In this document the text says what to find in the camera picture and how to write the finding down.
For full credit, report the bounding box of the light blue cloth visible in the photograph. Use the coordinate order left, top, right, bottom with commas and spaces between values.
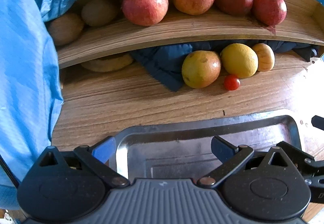
0, 0, 83, 210

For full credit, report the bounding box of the wooden desk shelf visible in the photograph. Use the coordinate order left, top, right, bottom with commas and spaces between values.
57, 0, 323, 69

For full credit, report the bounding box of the kiwi right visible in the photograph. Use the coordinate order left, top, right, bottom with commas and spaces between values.
81, 0, 120, 27

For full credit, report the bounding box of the kiwi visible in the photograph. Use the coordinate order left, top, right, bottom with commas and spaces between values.
47, 13, 84, 46
81, 0, 120, 27

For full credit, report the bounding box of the dark blue jacket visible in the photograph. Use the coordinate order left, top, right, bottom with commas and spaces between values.
130, 40, 323, 92

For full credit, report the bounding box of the flat bread under shelf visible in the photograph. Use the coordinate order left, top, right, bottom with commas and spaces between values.
81, 53, 133, 72

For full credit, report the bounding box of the kiwi left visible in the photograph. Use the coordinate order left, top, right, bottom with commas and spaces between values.
47, 13, 84, 46

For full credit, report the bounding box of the metal tray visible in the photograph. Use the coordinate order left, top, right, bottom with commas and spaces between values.
109, 110, 302, 181

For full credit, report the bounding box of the yellow lemon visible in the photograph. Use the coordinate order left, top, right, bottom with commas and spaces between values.
220, 43, 258, 78

